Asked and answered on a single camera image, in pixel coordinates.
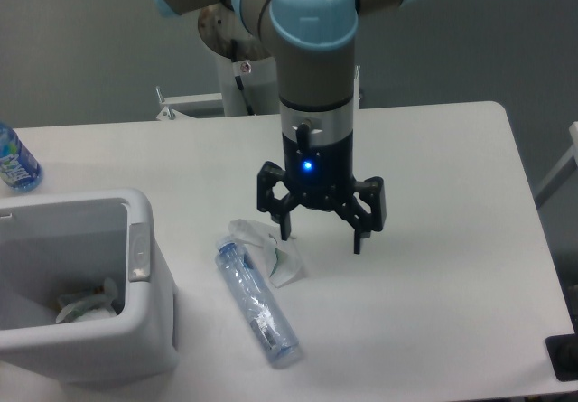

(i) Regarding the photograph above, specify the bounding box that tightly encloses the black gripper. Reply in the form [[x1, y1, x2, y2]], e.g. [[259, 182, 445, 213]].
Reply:
[[256, 133, 387, 254]]

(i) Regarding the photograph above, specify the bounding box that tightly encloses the white plastic wrapper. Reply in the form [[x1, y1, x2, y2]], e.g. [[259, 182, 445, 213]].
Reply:
[[228, 219, 305, 288]]

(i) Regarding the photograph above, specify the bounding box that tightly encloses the clear plastic bottle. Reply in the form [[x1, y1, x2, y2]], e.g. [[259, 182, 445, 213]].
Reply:
[[215, 236, 301, 369]]

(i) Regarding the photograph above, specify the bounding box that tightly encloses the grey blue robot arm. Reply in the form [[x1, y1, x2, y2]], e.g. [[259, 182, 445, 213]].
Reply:
[[154, 0, 414, 243]]

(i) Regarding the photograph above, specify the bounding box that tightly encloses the trash inside bin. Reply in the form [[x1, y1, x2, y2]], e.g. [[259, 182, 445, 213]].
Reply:
[[55, 277, 118, 324]]

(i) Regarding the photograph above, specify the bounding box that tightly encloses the white plastic trash can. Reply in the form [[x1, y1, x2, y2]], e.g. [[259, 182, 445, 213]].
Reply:
[[1, 189, 179, 383]]

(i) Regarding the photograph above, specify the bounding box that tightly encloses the black device at table edge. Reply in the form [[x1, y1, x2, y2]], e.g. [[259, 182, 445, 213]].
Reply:
[[545, 334, 577, 382]]

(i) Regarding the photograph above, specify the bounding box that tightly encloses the blue labelled water bottle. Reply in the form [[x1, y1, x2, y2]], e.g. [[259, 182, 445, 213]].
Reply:
[[1, 123, 43, 192]]

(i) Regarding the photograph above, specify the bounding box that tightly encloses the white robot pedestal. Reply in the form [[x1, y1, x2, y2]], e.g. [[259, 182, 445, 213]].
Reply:
[[197, 5, 284, 117]]

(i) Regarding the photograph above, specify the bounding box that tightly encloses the black cable on pedestal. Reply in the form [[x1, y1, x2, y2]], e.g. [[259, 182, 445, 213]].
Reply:
[[229, 38, 256, 117]]

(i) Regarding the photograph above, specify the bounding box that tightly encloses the white bracket with bolts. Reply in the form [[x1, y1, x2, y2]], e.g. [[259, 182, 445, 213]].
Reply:
[[155, 86, 224, 121]]

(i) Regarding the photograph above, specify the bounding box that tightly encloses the white frame at right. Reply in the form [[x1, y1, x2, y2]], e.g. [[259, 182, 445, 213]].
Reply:
[[534, 121, 577, 209]]

